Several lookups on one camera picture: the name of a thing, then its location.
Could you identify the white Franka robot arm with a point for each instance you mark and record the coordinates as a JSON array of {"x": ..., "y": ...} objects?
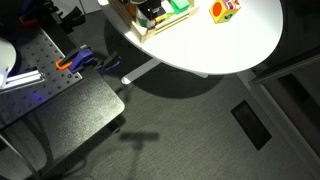
[{"x": 6, "y": 56}]

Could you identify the green block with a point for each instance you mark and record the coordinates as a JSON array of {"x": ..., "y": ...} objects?
[{"x": 179, "y": 5}]

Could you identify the wooden tray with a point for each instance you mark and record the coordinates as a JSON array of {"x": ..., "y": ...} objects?
[{"x": 160, "y": 30}]

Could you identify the yellow cube orange circle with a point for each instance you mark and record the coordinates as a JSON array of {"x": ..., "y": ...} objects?
[{"x": 223, "y": 11}]

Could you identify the white table base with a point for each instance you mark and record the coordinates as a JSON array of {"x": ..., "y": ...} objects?
[{"x": 140, "y": 70}]

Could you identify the black purple spring clamp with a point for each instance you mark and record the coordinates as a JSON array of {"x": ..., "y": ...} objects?
[{"x": 108, "y": 63}]

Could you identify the purple clamp orange tip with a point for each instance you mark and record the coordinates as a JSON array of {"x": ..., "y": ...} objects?
[
  {"x": 30, "y": 20},
  {"x": 78, "y": 58}
]

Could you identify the black perforated breadboard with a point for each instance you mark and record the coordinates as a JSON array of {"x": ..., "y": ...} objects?
[{"x": 36, "y": 53}]

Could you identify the black cart plate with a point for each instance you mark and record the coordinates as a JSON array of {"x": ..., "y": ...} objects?
[{"x": 76, "y": 110}]

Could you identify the aluminium extrusion bar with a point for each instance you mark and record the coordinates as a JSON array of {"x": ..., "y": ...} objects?
[{"x": 25, "y": 78}]

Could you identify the black floor vent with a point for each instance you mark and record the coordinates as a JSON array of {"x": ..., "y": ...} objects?
[{"x": 251, "y": 125}]

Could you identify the dark cabinet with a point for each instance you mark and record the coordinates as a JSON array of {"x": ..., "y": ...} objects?
[{"x": 293, "y": 86}]

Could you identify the metal cart leg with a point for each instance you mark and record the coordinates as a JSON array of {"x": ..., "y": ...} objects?
[{"x": 18, "y": 155}]

